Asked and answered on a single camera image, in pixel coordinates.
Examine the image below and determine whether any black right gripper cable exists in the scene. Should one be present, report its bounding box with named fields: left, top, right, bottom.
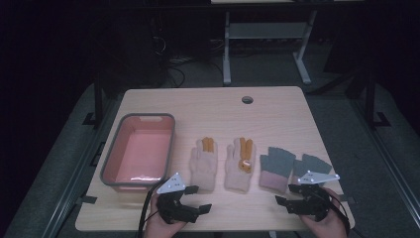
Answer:
left=326, top=190, right=352, bottom=234

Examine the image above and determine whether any white metal stand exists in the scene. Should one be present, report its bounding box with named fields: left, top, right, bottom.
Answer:
left=222, top=9, right=319, bottom=86

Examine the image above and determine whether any black table edge clamp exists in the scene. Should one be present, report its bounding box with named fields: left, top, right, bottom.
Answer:
left=76, top=194, right=99, bottom=205

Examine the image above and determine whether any beige glove with orange fingers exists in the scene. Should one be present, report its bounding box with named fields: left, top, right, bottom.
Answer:
left=189, top=136, right=219, bottom=192

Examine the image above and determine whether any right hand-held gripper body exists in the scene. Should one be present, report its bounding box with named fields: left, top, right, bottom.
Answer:
left=285, top=170, right=341, bottom=223

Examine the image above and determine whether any bundle of floor cables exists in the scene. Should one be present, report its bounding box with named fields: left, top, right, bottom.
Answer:
left=150, top=33, right=226, bottom=88

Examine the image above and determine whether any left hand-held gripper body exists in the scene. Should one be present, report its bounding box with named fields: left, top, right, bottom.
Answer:
left=155, top=172, right=200, bottom=224

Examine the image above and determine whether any beige glove with bear patch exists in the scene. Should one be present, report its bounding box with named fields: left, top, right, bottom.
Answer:
left=224, top=137, right=257, bottom=194

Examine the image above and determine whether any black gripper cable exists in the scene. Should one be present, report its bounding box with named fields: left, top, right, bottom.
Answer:
left=326, top=190, right=352, bottom=234
left=138, top=179, right=166, bottom=238

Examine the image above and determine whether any pink basin with grey rim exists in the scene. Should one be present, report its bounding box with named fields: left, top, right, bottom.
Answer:
left=99, top=112, right=176, bottom=194

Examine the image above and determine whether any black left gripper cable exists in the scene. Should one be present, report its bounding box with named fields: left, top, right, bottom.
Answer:
left=138, top=179, right=166, bottom=238

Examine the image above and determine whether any grey fingerless glove pink cuff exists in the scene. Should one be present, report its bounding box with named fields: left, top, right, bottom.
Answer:
left=291, top=153, right=333, bottom=186
left=259, top=146, right=296, bottom=194

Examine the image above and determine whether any person's right hand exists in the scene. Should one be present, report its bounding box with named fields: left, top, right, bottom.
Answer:
left=298, top=186, right=349, bottom=238

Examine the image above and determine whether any person's left hand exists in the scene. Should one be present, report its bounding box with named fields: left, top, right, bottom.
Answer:
left=143, top=192, right=188, bottom=238

